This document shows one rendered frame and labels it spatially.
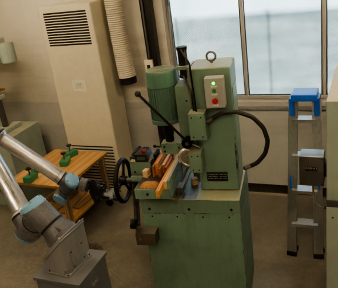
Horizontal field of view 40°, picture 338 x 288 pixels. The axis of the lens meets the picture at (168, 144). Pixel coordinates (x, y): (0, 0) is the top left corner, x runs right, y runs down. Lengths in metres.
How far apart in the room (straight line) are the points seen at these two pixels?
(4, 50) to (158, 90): 2.12
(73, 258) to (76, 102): 1.93
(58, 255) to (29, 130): 2.31
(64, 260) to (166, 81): 1.10
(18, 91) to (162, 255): 2.72
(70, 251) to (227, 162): 0.99
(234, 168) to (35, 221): 1.13
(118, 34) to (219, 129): 1.72
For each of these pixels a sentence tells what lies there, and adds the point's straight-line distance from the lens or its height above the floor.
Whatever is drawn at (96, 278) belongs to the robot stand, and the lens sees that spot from 2.79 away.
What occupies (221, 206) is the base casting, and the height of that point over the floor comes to 0.76.
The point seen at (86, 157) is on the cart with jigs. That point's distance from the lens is 4.19.
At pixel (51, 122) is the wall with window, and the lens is 4.92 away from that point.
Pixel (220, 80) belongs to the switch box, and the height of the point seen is 1.47.
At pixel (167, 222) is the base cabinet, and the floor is 0.65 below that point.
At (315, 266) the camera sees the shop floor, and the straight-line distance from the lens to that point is 3.45.
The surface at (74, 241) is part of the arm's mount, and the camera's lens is 2.66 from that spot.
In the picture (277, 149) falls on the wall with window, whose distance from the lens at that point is 4.08.
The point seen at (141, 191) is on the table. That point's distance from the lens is 2.64.
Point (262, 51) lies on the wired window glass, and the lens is 3.90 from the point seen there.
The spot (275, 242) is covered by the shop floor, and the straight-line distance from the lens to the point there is 3.68.
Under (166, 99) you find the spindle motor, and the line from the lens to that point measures 2.60.
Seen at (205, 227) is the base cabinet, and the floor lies 0.62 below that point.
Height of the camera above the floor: 2.11
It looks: 22 degrees down
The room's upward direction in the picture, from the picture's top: 8 degrees counter-clockwise
